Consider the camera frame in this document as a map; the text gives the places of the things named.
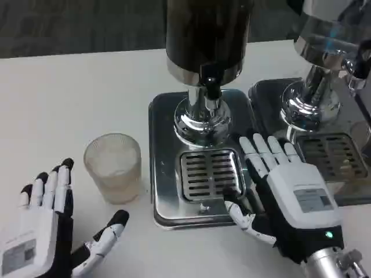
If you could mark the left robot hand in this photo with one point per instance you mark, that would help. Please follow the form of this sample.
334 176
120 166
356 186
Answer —
26 237

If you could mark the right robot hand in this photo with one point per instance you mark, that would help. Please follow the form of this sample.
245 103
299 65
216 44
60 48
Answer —
301 208

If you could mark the silver right robot forearm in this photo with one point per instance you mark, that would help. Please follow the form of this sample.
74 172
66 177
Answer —
333 262

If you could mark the steel drip tray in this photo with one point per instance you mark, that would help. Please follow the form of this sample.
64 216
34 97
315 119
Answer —
324 139
200 171

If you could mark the clear ribbed glass cup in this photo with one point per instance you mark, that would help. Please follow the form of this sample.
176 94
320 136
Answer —
114 169

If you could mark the steel drink dispenser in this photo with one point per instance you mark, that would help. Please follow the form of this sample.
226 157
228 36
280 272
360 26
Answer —
321 66

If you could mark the black dispenser tap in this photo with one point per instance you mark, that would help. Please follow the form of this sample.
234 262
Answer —
362 63
211 78

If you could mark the dark drink dispenser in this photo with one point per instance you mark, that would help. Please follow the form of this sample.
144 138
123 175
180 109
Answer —
204 72

